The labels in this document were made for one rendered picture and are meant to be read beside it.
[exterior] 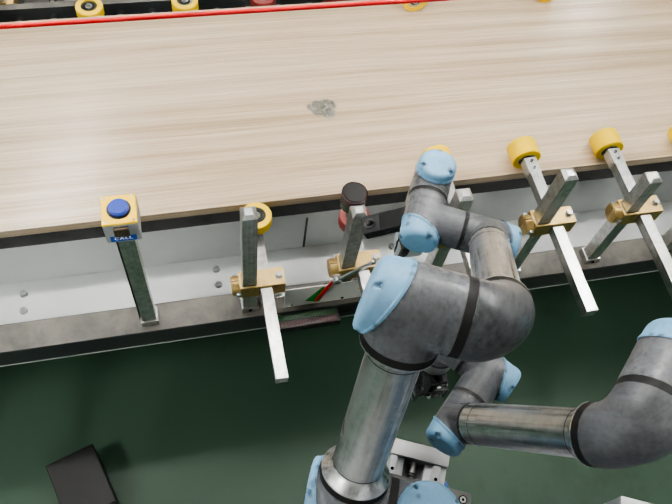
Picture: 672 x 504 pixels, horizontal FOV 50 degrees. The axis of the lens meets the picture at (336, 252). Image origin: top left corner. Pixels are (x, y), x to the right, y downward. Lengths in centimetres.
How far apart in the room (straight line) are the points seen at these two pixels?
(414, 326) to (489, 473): 172
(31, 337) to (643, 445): 146
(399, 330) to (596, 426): 32
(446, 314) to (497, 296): 8
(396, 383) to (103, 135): 124
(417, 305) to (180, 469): 170
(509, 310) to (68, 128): 140
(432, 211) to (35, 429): 172
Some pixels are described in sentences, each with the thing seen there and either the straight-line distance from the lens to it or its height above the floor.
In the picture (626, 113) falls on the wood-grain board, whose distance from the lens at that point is 236.
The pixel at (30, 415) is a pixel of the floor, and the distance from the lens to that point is 269.
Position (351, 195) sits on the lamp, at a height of 111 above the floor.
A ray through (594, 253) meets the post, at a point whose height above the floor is 75.
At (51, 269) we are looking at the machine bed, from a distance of 211.
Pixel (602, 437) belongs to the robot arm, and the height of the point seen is 150.
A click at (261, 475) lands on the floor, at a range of 253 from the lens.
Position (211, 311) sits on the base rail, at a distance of 195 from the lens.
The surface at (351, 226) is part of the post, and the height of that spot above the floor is 107.
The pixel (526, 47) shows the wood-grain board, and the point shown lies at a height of 90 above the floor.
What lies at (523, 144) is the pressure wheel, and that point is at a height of 98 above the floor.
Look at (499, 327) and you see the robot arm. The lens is 98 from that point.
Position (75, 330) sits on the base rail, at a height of 70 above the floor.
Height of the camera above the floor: 247
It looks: 60 degrees down
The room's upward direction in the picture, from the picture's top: 12 degrees clockwise
